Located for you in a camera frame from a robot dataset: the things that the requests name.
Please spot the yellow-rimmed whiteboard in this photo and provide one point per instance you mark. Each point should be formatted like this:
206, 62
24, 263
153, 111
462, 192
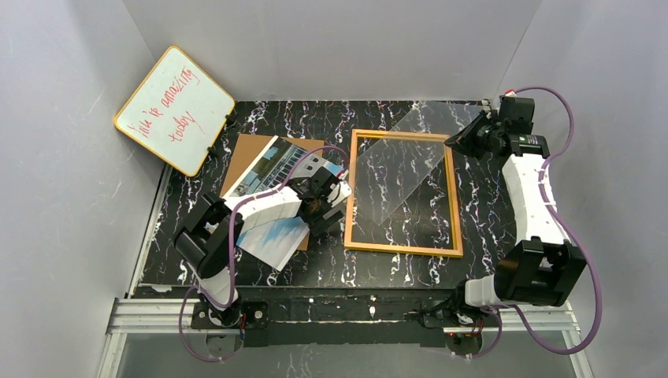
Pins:
177, 112

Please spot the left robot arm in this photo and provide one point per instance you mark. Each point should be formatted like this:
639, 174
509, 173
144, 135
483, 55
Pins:
208, 236

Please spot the brown backing board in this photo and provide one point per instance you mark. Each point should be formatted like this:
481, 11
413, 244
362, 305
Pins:
261, 162

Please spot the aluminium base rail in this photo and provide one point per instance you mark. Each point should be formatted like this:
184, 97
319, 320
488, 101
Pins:
279, 317

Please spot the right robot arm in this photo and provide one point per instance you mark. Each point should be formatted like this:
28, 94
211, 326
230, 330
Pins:
545, 263

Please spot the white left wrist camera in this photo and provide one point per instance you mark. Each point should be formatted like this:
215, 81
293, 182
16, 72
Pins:
327, 181

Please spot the clear acrylic sheet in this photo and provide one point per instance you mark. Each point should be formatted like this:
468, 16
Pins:
396, 164

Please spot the building photo print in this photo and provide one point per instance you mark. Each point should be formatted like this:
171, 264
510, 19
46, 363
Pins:
278, 260

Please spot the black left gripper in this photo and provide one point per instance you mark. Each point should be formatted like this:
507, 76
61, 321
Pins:
324, 207

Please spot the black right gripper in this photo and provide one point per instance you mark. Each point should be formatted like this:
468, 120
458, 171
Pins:
475, 135

